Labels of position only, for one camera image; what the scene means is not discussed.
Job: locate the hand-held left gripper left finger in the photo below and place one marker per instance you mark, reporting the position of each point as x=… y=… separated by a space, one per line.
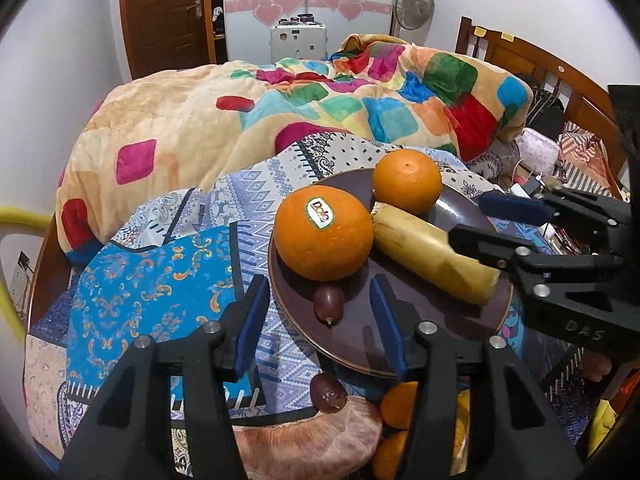
x=255 y=310

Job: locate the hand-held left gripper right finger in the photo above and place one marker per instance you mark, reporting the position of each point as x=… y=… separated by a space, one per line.
x=385 y=320

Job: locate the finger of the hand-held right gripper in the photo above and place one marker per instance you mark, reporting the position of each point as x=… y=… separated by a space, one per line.
x=510 y=206
x=480 y=245

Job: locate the dark brown plate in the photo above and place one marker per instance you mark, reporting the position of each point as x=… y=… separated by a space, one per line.
x=435 y=310

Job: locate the long yellow fruit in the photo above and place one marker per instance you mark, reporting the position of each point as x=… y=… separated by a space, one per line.
x=425 y=247

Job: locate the dark purple passion fruit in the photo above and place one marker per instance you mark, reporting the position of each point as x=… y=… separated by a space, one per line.
x=327 y=392
x=328 y=302

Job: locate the large orange with sticker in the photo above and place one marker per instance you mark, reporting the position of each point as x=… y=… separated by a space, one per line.
x=320 y=245

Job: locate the small orange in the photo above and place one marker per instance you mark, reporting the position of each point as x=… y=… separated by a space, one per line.
x=407 y=180

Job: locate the short yellow fruit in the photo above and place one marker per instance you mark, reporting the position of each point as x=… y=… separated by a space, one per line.
x=461 y=430

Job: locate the person's right hand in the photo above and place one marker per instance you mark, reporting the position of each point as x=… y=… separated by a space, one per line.
x=597 y=366

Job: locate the white charger plug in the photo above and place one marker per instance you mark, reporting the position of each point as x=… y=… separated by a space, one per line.
x=522 y=190

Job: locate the pink dotted pouch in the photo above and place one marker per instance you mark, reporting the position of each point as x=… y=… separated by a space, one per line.
x=539 y=152

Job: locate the striped cloth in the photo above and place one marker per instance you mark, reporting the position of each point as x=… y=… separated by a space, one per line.
x=580 y=160

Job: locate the black backpack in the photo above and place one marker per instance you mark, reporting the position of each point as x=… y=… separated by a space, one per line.
x=545 y=115

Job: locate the blue patterned bedsheet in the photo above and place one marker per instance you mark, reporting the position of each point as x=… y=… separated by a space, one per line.
x=150 y=285

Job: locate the wooden bed headboard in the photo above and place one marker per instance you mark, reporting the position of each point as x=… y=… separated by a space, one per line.
x=510 y=52

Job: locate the colourful patchwork blanket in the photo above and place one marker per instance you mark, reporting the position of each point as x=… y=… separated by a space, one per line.
x=200 y=125

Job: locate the standing electric fan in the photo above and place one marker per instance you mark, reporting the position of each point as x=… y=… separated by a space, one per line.
x=412 y=2

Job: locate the yellow foam tube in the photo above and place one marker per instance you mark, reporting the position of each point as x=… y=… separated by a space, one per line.
x=25 y=215

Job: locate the white box appliance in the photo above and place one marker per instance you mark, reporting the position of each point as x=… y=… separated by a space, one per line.
x=299 y=42

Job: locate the brown wooden door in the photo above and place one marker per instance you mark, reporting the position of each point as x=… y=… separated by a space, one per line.
x=160 y=20

